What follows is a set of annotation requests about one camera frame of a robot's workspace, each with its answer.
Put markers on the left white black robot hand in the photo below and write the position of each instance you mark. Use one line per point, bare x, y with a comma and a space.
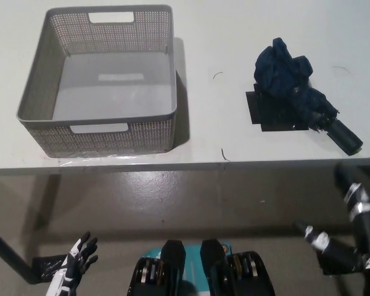
72, 262

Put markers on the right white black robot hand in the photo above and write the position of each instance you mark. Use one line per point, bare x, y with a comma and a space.
364, 234

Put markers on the navy blue umbrella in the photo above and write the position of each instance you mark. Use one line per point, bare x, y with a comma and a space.
283, 77

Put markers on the black tape patch on floor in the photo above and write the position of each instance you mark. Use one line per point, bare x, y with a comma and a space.
46, 266

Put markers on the black metal table leg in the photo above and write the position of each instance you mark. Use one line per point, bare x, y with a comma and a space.
9, 246

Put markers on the black robot torso with teal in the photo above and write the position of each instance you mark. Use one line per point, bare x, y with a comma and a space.
200, 274

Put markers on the black tape patch on table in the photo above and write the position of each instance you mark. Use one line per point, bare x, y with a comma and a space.
259, 108

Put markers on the grey perforated plastic basket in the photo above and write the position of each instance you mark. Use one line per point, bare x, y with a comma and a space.
111, 92

